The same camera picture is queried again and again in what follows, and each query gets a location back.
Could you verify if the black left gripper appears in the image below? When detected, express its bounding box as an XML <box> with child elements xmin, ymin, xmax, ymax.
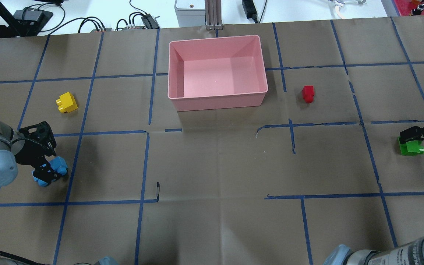
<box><xmin>13</xmin><ymin>122</ymin><xmax>62</xmax><ymax>183</ymax></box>

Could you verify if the green toy block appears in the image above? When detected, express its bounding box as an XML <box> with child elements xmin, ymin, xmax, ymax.
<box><xmin>397</xmin><ymin>137</ymin><xmax>424</xmax><ymax>156</ymax></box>

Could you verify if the blue toy block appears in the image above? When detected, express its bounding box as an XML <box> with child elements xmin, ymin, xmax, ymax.
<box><xmin>32</xmin><ymin>156</ymin><xmax>68</xmax><ymax>187</ymax></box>

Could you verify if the yellow toy block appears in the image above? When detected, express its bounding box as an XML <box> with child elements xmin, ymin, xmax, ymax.
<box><xmin>56</xmin><ymin>92</ymin><xmax>78</xmax><ymax>113</ymax></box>

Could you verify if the red toy block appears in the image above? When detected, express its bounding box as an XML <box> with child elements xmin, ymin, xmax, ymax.
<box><xmin>301</xmin><ymin>85</ymin><xmax>315</xmax><ymax>104</ymax></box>

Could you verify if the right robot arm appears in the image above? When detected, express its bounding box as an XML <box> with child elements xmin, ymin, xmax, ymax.
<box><xmin>323</xmin><ymin>126</ymin><xmax>424</xmax><ymax>265</ymax></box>

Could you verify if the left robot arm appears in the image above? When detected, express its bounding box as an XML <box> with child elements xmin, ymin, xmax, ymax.
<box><xmin>0</xmin><ymin>121</ymin><xmax>68</xmax><ymax>188</ymax></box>

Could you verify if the pink plastic box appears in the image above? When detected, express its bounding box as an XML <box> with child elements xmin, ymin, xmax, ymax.
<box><xmin>167</xmin><ymin>35</ymin><xmax>269</xmax><ymax>112</ymax></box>

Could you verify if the black power adapter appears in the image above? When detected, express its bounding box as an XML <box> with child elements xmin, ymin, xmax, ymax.
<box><xmin>241</xmin><ymin>0</ymin><xmax>257</xmax><ymax>22</ymax></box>

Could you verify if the aluminium frame post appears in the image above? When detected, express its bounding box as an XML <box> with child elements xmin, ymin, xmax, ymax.
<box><xmin>205</xmin><ymin>0</ymin><xmax>223</xmax><ymax>30</ymax></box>

